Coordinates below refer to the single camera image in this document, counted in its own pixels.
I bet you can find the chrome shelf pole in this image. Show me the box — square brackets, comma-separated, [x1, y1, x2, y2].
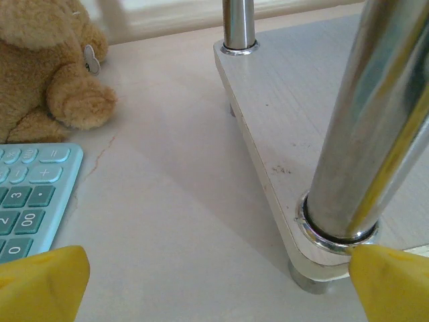
[220, 0, 261, 56]
[294, 0, 429, 256]

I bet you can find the white plush toy tag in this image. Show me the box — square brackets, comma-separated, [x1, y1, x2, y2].
[82, 45, 101, 76]

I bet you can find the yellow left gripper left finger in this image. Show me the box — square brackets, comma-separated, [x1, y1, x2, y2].
[0, 245, 91, 322]

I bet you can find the light blue calculator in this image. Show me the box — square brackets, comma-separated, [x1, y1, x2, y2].
[0, 143, 84, 264]

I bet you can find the tan plush teddy bear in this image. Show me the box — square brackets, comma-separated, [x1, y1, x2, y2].
[0, 0, 118, 145]

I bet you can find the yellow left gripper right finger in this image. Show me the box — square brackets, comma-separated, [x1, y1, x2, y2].
[348, 244, 429, 322]

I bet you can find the white two-tier shelf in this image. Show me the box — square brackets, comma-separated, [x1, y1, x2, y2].
[213, 0, 429, 295]

